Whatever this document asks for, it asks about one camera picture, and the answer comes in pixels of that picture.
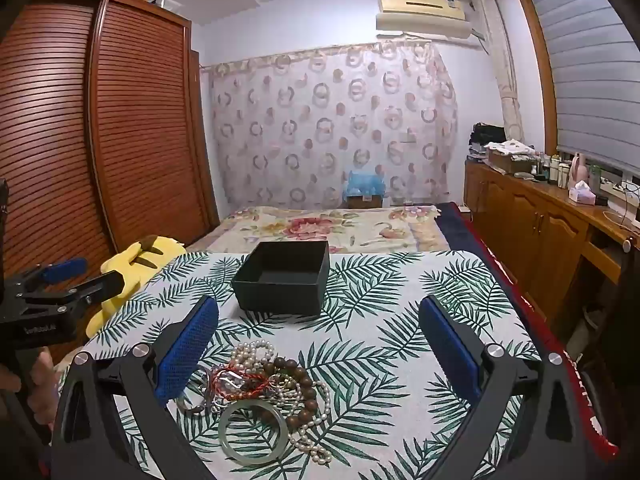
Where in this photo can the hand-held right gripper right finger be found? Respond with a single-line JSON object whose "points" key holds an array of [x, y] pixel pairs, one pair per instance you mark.
{"points": [[450, 350]]}

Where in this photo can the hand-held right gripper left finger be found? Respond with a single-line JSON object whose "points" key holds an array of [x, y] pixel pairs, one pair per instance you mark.
{"points": [[184, 355]]}

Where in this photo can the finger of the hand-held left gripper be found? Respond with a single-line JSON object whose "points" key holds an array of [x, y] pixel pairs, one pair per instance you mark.
{"points": [[65, 268], [107, 286]]}

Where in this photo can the pale green jade bangle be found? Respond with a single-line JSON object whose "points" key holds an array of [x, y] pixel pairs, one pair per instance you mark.
{"points": [[222, 429]]}

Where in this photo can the black square box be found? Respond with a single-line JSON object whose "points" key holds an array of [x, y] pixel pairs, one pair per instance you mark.
{"points": [[280, 300]]}

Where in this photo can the person's left hand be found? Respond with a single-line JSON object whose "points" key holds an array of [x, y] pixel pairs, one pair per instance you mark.
{"points": [[42, 385]]}

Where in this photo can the yellow plush toy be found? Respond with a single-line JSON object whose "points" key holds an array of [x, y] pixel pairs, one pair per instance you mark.
{"points": [[145, 280]]}

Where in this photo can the leaf print tablecloth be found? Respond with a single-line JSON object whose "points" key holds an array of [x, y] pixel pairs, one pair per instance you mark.
{"points": [[380, 360]]}

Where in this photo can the wooden sideboard cabinet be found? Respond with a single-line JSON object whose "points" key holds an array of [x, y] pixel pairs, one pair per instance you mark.
{"points": [[520, 220]]}

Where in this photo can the brown louvered wardrobe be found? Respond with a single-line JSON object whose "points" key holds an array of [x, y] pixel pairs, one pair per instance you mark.
{"points": [[140, 135]]}

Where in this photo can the small cardboard box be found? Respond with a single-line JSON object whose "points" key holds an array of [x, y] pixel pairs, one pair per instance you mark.
{"points": [[365, 201]]}

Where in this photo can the floral blanket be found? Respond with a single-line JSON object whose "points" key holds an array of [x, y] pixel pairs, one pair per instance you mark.
{"points": [[300, 225]]}

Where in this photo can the blue plastic bag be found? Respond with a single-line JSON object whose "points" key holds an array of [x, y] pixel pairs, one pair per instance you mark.
{"points": [[365, 182]]}

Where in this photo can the open cardboard box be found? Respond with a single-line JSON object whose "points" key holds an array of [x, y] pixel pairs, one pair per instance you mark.
{"points": [[507, 162]]}

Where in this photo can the pink tissue box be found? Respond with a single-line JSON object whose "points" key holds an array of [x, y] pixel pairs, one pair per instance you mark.
{"points": [[581, 195]]}

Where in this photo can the row of cosmetic bottles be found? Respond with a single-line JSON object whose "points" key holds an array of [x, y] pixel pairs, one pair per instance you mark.
{"points": [[552, 170]]}

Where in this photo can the white printed cloth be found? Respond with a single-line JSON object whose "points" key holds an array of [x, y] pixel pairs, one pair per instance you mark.
{"points": [[510, 147]]}

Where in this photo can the stack of dark clothes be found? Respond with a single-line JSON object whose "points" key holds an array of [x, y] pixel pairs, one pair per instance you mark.
{"points": [[487, 135]]}

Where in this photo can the pink vase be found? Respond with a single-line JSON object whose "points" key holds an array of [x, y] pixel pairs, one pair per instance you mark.
{"points": [[580, 170]]}

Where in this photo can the white power strip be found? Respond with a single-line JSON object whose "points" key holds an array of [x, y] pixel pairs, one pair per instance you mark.
{"points": [[615, 187]]}

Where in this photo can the circle pattern curtain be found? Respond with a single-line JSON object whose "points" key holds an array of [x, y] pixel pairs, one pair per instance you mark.
{"points": [[325, 125]]}

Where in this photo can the wrapped air conditioner pipe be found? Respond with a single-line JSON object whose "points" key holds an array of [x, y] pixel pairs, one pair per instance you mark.
{"points": [[505, 85]]}

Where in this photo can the grey striped window blind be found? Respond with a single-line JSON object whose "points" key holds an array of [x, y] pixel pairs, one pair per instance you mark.
{"points": [[585, 75]]}

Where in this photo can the beige wall air conditioner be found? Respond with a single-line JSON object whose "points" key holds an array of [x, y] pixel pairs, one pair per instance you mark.
{"points": [[420, 10]]}

